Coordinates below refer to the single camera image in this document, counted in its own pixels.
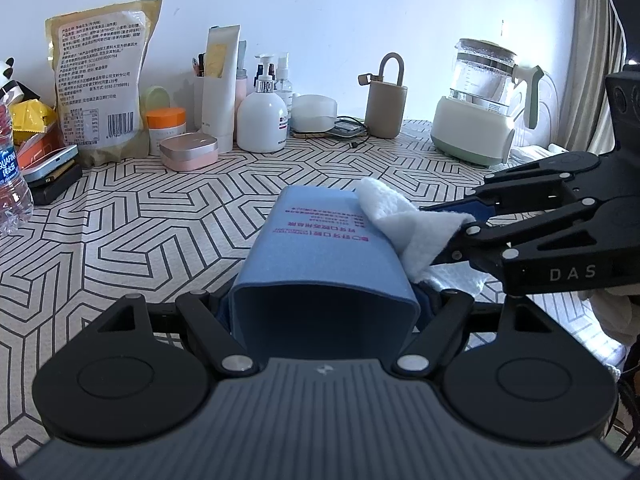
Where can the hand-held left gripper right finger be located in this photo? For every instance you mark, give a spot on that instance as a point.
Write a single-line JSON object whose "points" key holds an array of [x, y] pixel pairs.
{"points": [[427, 305]]}

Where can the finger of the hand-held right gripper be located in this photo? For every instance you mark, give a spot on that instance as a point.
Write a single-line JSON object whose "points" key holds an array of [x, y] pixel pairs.
{"points": [[530, 175], [505, 237]]}

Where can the white round appliance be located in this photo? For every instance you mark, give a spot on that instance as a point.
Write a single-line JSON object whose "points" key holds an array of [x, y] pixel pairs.
{"points": [[550, 110]]}

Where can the woven coaster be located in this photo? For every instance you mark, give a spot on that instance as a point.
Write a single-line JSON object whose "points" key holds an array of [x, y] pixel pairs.
{"points": [[307, 135]]}

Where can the yellow snack packet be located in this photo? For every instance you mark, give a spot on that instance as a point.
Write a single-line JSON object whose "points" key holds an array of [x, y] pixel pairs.
{"points": [[32, 117]]}

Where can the orange-lidded jar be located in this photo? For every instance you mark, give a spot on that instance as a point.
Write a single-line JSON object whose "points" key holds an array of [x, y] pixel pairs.
{"points": [[166, 125]]}

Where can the green round lid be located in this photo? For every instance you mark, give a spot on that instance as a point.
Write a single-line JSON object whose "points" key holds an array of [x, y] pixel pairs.
{"points": [[154, 102]]}

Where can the tall white tube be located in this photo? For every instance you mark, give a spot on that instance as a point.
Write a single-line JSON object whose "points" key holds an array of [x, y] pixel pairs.
{"points": [[220, 95]]}

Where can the silver power bank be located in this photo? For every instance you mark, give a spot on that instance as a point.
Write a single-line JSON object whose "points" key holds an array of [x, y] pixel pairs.
{"points": [[50, 162]]}

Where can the pink cosmetics holder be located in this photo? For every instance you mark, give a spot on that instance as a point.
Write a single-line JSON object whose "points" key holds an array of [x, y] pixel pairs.
{"points": [[242, 92]]}

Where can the grey flat device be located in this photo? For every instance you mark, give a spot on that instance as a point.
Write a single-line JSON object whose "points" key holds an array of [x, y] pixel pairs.
{"points": [[345, 130]]}

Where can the white rounded box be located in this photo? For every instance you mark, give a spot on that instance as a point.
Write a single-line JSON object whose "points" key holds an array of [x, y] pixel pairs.
{"points": [[315, 112]]}

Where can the beige curtain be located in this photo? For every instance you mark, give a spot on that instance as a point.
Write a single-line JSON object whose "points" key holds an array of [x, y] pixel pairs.
{"points": [[595, 60]]}

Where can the white pump bottle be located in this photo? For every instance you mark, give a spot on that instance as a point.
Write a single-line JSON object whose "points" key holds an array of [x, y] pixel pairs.
{"points": [[262, 125]]}

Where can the geometric patterned tablecloth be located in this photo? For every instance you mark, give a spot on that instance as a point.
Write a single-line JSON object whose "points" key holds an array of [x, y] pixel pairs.
{"points": [[150, 235]]}

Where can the labelled water bottle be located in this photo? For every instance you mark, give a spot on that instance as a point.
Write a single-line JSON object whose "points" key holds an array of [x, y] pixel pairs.
{"points": [[12, 185]]}

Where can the large tan snack bag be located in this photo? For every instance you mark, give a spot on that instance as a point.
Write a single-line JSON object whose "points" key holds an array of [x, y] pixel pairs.
{"points": [[100, 75]]}

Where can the panda plush toy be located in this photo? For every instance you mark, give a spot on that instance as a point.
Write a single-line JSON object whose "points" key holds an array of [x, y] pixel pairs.
{"points": [[9, 80]]}

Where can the orange packet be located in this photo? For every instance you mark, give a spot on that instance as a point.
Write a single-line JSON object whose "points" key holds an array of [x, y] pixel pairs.
{"points": [[40, 147]]}

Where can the black box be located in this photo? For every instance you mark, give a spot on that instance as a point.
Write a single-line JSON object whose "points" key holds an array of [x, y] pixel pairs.
{"points": [[55, 185]]}

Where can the glass electric kettle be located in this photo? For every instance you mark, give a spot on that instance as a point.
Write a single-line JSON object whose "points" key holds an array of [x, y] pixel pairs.
{"points": [[475, 125]]}

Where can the blue container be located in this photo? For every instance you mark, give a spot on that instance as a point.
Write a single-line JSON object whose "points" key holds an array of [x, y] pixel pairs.
{"points": [[320, 260]]}

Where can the pink tin case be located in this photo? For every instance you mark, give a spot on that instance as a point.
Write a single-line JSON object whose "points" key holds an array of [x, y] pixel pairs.
{"points": [[189, 152]]}

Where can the white cloth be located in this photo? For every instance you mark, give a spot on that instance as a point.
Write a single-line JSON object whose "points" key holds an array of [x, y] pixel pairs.
{"points": [[400, 220]]}

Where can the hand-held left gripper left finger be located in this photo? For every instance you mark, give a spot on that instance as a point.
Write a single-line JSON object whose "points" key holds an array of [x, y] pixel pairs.
{"points": [[222, 316]]}

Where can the clear spray bottle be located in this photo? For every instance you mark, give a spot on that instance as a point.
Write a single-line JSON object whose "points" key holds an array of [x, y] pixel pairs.
{"points": [[284, 85]]}

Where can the dark spray bottle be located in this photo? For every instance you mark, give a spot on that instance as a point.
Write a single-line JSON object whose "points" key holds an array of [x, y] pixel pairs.
{"points": [[259, 72]]}

